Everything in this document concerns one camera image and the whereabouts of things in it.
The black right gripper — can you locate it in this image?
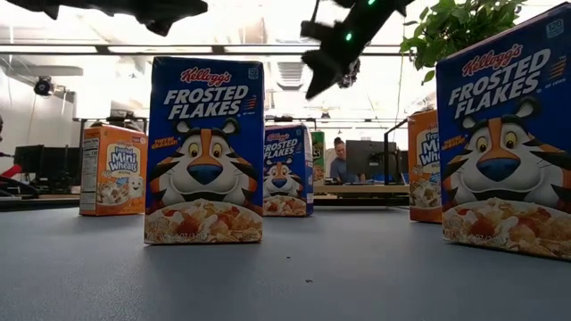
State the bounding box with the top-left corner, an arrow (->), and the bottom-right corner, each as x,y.
302,17 -> 374,101

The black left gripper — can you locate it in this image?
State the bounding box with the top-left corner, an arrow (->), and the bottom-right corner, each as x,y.
62,0 -> 209,37

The green Apple Jacks cereal box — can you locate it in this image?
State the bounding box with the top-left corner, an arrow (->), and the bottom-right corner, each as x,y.
310,130 -> 327,186

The blue Frosted Flakes cereal box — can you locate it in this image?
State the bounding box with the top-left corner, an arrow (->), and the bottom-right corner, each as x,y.
435,2 -> 571,262
262,123 -> 315,218
143,55 -> 266,246

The orange Mini-Wheats cereal box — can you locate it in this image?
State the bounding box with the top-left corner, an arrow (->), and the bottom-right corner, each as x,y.
407,109 -> 443,225
79,124 -> 149,218

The black monitor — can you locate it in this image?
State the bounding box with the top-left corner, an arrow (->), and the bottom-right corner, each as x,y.
345,139 -> 410,186
12,144 -> 82,193

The person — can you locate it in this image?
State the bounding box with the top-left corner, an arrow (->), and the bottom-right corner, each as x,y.
328,136 -> 368,185

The green leafy plant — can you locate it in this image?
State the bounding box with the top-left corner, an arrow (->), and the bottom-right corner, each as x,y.
398,0 -> 528,86

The blue table mat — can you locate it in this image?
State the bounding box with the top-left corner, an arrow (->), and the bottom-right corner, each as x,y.
0,205 -> 571,321

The black curved tube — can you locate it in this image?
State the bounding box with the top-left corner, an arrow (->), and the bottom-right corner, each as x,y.
0,175 -> 40,201

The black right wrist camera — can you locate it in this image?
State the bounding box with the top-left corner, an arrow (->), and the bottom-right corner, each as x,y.
300,20 -> 324,42

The black metal background frame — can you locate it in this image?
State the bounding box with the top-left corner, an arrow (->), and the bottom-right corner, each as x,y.
72,111 -> 149,135

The wooden shelf black metal frame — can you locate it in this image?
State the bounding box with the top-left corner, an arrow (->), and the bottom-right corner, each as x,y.
311,116 -> 410,209

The black metal table frame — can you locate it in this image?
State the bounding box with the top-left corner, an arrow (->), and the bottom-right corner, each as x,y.
0,194 -> 410,212

